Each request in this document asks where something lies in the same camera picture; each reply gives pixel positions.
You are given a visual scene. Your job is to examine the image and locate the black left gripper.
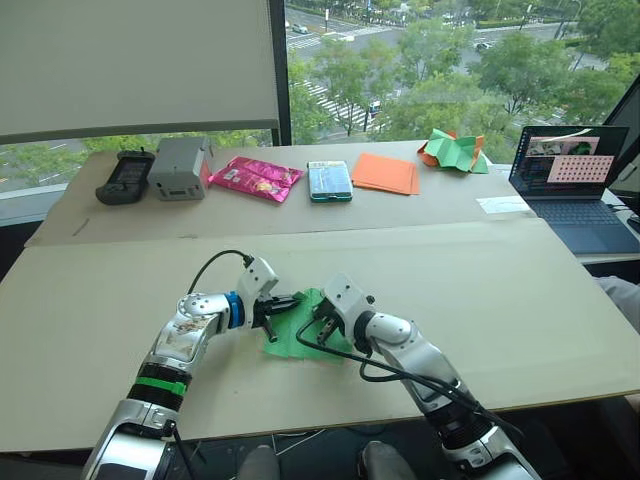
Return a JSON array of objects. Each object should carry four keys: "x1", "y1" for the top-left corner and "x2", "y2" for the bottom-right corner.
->
[{"x1": 250, "y1": 294, "x2": 305, "y2": 344}]

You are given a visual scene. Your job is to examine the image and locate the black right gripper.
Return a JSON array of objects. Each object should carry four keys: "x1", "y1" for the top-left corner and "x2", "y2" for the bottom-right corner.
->
[{"x1": 311, "y1": 297, "x2": 345, "y2": 347}]

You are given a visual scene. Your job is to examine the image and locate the green paper sheet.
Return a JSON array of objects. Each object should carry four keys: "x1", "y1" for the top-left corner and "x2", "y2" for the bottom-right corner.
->
[{"x1": 263, "y1": 287, "x2": 352, "y2": 367}]

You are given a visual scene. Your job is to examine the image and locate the large cardboard sheet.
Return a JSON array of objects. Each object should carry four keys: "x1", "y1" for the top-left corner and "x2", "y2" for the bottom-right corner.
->
[
  {"x1": 0, "y1": 216, "x2": 640, "y2": 454},
  {"x1": 23, "y1": 139, "x2": 539, "y2": 249}
]

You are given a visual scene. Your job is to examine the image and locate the pink snack bag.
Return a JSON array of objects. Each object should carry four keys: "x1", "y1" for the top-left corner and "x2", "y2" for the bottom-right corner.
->
[{"x1": 207, "y1": 155, "x2": 306, "y2": 205}]

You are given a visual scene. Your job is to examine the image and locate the teal plastic case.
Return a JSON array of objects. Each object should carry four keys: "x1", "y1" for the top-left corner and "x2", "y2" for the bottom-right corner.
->
[{"x1": 306, "y1": 160, "x2": 354, "y2": 204}]

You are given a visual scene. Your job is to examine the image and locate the orange paper stack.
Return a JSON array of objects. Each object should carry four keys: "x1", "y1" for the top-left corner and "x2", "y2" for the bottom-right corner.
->
[{"x1": 351, "y1": 152, "x2": 421, "y2": 196}]

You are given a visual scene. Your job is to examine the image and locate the gray metal box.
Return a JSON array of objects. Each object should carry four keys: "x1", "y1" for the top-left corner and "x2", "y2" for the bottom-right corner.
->
[{"x1": 147, "y1": 137, "x2": 213, "y2": 202}]

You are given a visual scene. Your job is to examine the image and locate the black handheld controller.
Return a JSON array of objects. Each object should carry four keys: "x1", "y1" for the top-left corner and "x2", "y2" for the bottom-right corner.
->
[{"x1": 94, "y1": 148, "x2": 154, "y2": 206}]

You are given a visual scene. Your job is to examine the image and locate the white paper label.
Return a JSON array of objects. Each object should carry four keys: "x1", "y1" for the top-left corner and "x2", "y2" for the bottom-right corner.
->
[{"x1": 475, "y1": 195, "x2": 532, "y2": 217}]

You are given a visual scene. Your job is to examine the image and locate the crumpled green orange papers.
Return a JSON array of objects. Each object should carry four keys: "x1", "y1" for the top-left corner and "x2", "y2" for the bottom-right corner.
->
[{"x1": 416, "y1": 127, "x2": 490, "y2": 175}]

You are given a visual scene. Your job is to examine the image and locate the open blue laptop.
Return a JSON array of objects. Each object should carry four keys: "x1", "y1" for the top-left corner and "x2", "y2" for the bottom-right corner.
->
[{"x1": 508, "y1": 125, "x2": 640, "y2": 257}]

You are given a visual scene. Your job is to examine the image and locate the white roller blind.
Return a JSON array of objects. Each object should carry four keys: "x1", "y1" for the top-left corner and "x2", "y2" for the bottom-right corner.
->
[{"x1": 0, "y1": 0, "x2": 281, "y2": 145}]

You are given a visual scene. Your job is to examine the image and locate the person in light trousers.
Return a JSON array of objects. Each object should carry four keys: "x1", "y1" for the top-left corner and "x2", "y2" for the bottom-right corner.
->
[{"x1": 596, "y1": 275, "x2": 640, "y2": 337}]

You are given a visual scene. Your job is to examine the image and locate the black monitor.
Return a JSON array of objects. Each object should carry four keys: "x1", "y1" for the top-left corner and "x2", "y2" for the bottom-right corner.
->
[{"x1": 602, "y1": 73, "x2": 640, "y2": 202}]

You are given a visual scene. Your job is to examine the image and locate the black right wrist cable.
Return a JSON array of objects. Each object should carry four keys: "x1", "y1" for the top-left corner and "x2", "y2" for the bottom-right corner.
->
[{"x1": 295, "y1": 319, "x2": 527, "y2": 437}]

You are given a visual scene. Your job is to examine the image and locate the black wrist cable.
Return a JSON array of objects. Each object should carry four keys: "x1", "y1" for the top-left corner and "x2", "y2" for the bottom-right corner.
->
[
  {"x1": 295, "y1": 319, "x2": 527, "y2": 437},
  {"x1": 186, "y1": 249, "x2": 257, "y2": 297}
]

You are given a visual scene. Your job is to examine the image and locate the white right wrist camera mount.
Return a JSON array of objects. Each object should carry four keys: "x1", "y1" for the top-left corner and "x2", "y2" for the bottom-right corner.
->
[{"x1": 319, "y1": 273, "x2": 377, "y2": 347}]

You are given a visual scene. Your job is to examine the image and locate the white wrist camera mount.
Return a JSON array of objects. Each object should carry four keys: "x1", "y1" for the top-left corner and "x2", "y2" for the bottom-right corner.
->
[
  {"x1": 319, "y1": 273, "x2": 377, "y2": 347},
  {"x1": 234, "y1": 256, "x2": 280, "y2": 312}
]

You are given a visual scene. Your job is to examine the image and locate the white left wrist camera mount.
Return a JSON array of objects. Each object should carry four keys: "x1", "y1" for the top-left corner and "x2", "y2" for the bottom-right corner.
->
[{"x1": 234, "y1": 256, "x2": 280, "y2": 312}]

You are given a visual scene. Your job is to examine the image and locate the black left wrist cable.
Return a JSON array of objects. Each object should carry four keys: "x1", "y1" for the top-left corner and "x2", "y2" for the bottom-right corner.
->
[{"x1": 186, "y1": 249, "x2": 257, "y2": 297}]

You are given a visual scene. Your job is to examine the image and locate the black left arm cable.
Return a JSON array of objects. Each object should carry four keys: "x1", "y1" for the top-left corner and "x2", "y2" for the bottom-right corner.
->
[{"x1": 164, "y1": 422, "x2": 199, "y2": 480}]

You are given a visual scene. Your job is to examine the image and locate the dark window frame post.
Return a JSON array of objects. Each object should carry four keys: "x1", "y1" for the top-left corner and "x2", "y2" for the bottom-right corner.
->
[{"x1": 267, "y1": 0, "x2": 294, "y2": 147}]

